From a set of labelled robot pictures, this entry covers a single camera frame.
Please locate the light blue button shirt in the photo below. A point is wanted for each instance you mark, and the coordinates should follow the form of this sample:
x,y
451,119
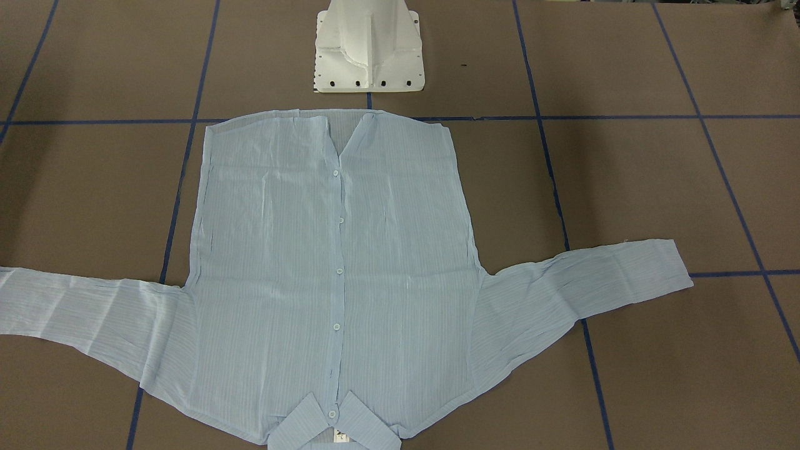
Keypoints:
x,y
334,286

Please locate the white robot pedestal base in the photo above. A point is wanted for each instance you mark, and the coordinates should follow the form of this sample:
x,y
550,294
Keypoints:
x,y
368,47

